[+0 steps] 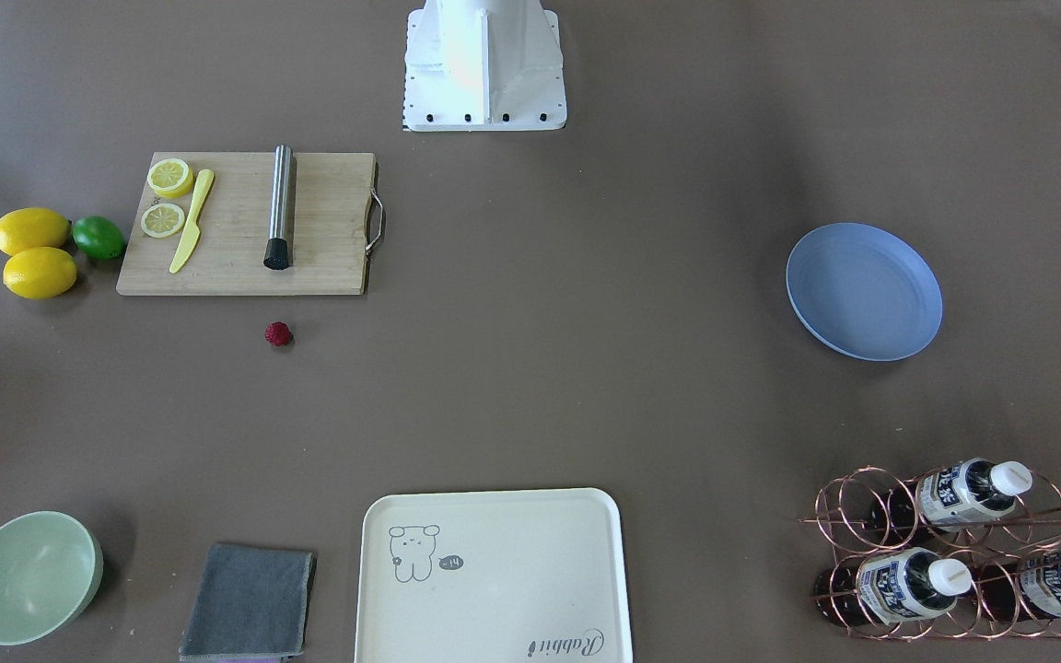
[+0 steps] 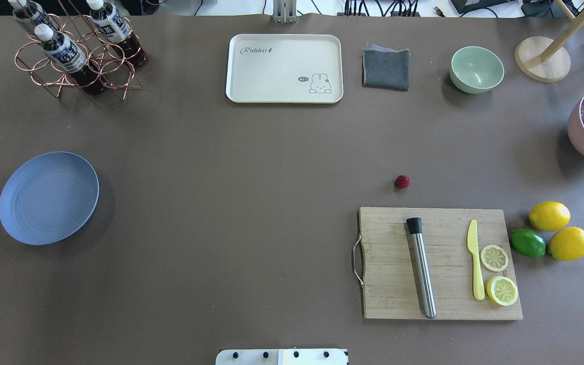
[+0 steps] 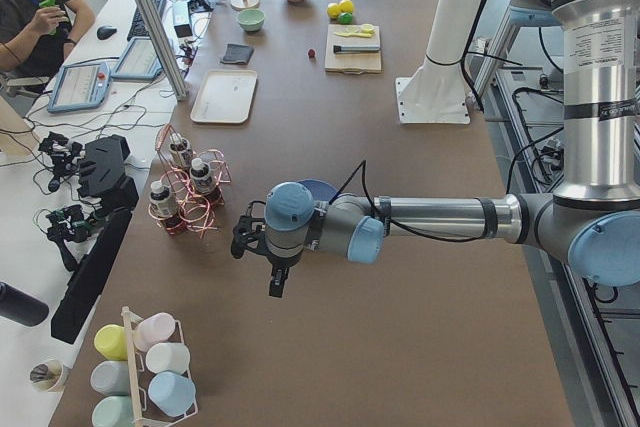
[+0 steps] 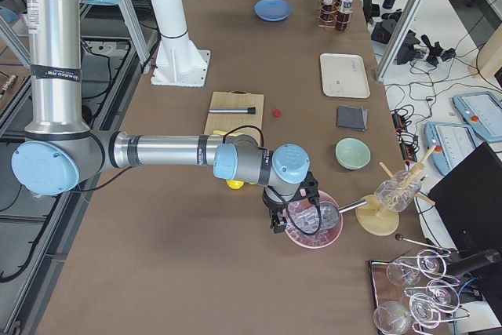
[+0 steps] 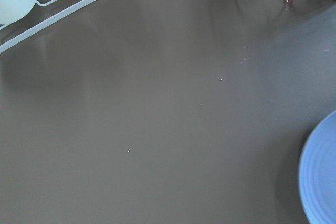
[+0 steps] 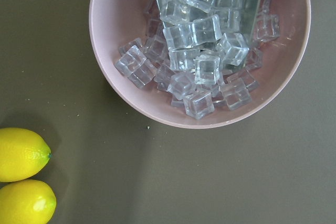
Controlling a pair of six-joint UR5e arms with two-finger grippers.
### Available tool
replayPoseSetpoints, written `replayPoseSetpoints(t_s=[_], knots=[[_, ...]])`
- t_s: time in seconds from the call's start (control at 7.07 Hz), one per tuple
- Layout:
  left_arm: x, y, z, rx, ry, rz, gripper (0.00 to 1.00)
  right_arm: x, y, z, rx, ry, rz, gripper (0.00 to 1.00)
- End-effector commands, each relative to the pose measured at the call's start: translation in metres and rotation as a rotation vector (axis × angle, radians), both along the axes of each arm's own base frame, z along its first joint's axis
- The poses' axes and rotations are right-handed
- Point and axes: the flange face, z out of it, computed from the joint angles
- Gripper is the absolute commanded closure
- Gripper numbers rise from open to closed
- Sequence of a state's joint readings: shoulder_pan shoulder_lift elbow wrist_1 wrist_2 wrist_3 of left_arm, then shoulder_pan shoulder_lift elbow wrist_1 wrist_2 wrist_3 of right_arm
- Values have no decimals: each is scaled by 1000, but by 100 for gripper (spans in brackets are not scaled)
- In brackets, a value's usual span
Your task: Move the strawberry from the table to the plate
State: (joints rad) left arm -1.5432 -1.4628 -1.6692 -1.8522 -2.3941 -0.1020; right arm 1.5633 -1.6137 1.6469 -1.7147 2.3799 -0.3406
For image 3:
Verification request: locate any white cup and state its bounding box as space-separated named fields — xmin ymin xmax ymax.
xmin=145 ymin=342 xmax=191 ymax=374

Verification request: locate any teach pendant tablet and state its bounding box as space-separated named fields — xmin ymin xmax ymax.
xmin=111 ymin=37 xmax=162 ymax=82
xmin=47 ymin=62 xmax=110 ymax=113

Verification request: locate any black computer mouse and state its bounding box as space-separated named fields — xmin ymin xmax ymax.
xmin=96 ymin=25 xmax=117 ymax=40

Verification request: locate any black handled knife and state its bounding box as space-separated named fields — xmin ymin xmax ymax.
xmin=332 ymin=44 xmax=381 ymax=54

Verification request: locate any paper cup with utensils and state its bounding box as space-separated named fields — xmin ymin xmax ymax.
xmin=29 ymin=359 xmax=70 ymax=392

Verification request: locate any black 3d printed bracket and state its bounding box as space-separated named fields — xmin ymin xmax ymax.
xmin=78 ymin=134 xmax=139 ymax=212

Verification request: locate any green lime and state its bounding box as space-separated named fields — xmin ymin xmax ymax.
xmin=337 ymin=12 xmax=353 ymax=25

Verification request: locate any yellow cup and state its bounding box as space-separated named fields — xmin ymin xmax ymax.
xmin=94 ymin=324 xmax=128 ymax=361

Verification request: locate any black flask bottle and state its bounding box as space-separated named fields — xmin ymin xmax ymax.
xmin=1 ymin=282 xmax=49 ymax=327

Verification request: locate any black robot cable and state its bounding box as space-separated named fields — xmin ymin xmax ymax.
xmin=332 ymin=160 xmax=494 ymax=242

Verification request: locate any blue cup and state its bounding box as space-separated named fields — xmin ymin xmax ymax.
xmin=148 ymin=371 xmax=196 ymax=417

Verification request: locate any cream rectangular tray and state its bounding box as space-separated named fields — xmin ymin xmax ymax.
xmin=190 ymin=69 xmax=258 ymax=124

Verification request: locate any copper wire bottle rack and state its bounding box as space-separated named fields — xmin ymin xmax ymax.
xmin=147 ymin=124 xmax=231 ymax=236

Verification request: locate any pink cup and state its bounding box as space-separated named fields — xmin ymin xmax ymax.
xmin=133 ymin=312 xmax=175 ymax=352

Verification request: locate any white wire cup rack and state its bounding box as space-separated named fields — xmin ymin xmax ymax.
xmin=121 ymin=306 xmax=199 ymax=427

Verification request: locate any wooden cutting board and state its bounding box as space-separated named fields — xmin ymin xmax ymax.
xmin=324 ymin=24 xmax=382 ymax=74

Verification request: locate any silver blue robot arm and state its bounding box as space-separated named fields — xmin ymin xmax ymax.
xmin=231 ymin=0 xmax=639 ymax=297

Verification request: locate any dark grey cloth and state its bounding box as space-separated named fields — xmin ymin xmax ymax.
xmin=220 ymin=43 xmax=254 ymax=65

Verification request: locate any aluminium frame post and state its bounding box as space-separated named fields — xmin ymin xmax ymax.
xmin=135 ymin=0 xmax=187 ymax=101

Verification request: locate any dark bottle white cap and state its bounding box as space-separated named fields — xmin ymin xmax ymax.
xmin=169 ymin=132 xmax=193 ymax=169

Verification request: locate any yellow lemon slice piece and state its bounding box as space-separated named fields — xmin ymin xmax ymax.
xmin=334 ymin=24 xmax=375 ymax=38

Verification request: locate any yellow lemon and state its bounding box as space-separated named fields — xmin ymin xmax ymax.
xmin=326 ymin=3 xmax=342 ymax=19
xmin=338 ymin=0 xmax=355 ymax=13

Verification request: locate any green bowl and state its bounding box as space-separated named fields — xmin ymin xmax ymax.
xmin=236 ymin=8 xmax=265 ymax=33

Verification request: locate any mint green cup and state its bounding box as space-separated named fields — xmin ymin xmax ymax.
xmin=91 ymin=396 xmax=134 ymax=427

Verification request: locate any blue plate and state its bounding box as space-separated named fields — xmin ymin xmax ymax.
xmin=299 ymin=179 xmax=337 ymax=202

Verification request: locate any seated person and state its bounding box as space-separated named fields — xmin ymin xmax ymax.
xmin=1 ymin=0 xmax=95 ymax=77

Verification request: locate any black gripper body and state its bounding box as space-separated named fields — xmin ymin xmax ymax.
xmin=230 ymin=200 xmax=269 ymax=259

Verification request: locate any black keyboard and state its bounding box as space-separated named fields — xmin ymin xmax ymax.
xmin=126 ymin=0 xmax=168 ymax=42

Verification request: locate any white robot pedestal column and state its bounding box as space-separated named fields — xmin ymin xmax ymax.
xmin=396 ymin=0 xmax=482 ymax=124

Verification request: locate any grey cup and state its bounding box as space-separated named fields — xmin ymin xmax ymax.
xmin=90 ymin=360 xmax=130 ymax=396

